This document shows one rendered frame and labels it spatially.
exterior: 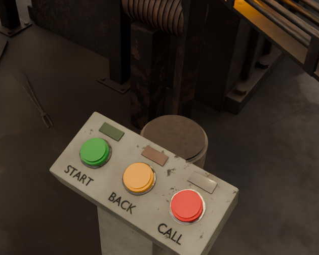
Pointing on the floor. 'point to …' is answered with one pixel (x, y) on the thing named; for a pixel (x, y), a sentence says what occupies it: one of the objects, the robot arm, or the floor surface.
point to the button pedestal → (176, 244)
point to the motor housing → (151, 54)
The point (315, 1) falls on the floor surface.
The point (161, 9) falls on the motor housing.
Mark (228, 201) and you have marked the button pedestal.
